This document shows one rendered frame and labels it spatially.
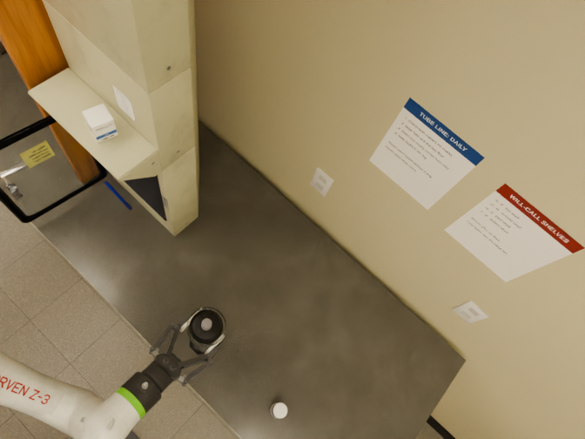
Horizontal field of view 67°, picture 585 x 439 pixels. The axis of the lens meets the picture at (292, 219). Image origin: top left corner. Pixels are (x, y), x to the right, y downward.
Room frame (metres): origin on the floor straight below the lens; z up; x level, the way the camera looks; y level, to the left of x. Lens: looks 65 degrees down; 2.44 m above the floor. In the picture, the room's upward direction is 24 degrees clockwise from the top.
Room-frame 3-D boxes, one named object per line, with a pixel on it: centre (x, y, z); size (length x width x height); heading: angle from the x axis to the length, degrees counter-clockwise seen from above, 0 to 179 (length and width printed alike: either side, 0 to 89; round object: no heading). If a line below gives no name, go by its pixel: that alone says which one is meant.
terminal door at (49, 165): (0.41, 0.72, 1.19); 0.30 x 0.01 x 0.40; 153
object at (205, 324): (0.19, 0.10, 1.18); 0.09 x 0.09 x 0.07
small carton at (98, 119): (0.45, 0.49, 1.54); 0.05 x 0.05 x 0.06; 56
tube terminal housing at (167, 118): (0.63, 0.46, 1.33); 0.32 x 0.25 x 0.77; 70
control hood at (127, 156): (0.46, 0.52, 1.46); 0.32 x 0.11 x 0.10; 70
